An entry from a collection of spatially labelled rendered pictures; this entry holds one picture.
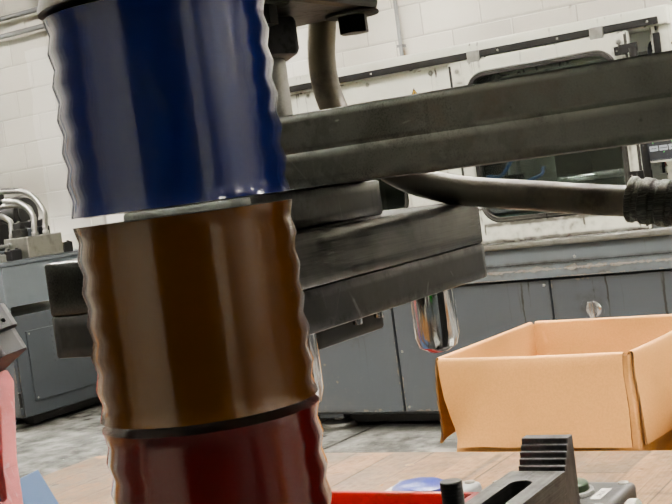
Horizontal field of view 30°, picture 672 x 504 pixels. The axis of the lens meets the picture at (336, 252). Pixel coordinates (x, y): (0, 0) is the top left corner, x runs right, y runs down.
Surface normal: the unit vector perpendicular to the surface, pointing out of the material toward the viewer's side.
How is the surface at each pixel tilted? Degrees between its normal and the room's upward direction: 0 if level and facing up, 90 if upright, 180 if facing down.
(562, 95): 90
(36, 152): 90
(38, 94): 90
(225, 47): 76
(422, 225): 90
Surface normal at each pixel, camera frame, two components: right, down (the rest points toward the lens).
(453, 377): -0.59, 0.11
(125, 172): -0.34, -0.15
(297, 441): 0.69, -0.30
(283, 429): 0.67, 0.19
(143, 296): -0.28, 0.33
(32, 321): 0.83, -0.08
